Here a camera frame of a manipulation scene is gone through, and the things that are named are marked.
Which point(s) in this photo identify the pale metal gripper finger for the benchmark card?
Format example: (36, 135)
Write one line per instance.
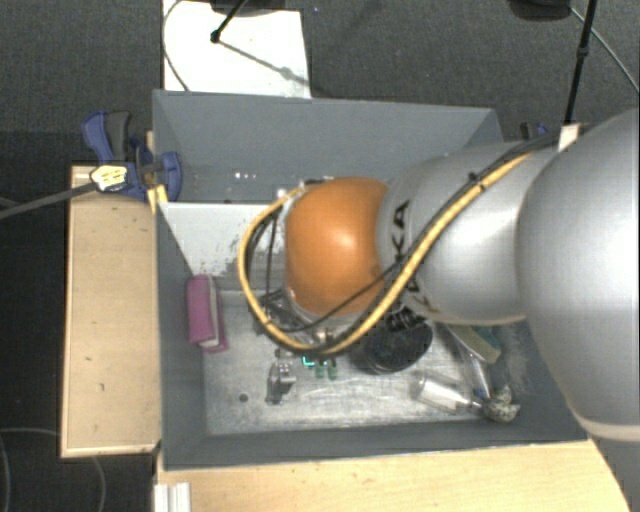
(289, 378)
(274, 391)

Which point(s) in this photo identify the purple sponge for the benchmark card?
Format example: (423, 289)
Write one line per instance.
(202, 312)

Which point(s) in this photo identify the black round disc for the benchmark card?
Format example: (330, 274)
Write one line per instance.
(395, 350)

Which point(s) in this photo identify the clear plastic bottle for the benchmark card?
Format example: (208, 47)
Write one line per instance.
(440, 395)

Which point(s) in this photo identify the pale wood board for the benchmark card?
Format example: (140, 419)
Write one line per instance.
(112, 320)

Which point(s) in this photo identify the green and white flat block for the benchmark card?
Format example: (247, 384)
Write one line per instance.
(482, 342)

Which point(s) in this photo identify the clear tube with blue tip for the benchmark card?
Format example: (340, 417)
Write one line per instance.
(479, 375)

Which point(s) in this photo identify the grey metal bin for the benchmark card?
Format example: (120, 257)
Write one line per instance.
(320, 140)

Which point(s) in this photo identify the speckled grey lump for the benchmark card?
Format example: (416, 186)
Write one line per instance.
(502, 409)

